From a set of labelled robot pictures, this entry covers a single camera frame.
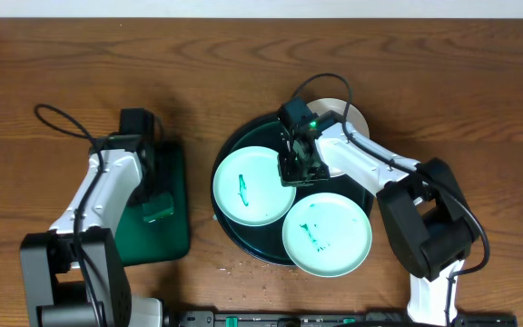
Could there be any green scouring sponge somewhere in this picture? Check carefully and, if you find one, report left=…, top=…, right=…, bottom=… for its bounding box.
left=142, top=193, right=174, bottom=223

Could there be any white plate with green stain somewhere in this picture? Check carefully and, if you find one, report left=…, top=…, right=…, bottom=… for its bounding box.
left=308, top=98, right=372, bottom=179

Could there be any mint plate front on tray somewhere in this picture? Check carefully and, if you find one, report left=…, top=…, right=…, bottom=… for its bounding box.
left=282, top=193, right=372, bottom=278

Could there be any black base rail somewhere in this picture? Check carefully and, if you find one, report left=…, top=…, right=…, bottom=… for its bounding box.
left=177, top=310, right=519, bottom=327

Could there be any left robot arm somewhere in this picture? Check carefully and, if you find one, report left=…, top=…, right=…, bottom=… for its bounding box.
left=20, top=134, right=163, bottom=326

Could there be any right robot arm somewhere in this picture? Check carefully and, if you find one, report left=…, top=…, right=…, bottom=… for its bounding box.
left=279, top=118, right=489, bottom=326

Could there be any mint plate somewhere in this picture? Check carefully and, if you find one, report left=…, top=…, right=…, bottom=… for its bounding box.
left=282, top=193, right=372, bottom=278
left=212, top=146, right=296, bottom=227

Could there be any round dark green tray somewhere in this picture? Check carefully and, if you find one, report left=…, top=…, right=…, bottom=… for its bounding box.
left=212, top=114, right=374, bottom=266

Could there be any rectangular dark green tray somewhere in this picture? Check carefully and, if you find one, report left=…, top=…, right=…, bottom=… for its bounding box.
left=115, top=142, right=190, bottom=266

